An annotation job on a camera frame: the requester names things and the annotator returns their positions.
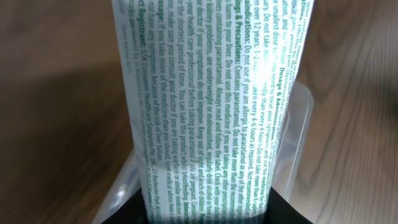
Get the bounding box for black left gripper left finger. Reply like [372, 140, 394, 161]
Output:
[101, 189, 148, 224]

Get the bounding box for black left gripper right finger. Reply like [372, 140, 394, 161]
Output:
[264, 188, 313, 224]

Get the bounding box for clear plastic container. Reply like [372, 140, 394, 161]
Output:
[92, 82, 313, 223]

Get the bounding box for white green Panadol box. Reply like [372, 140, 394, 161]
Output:
[112, 0, 313, 223]

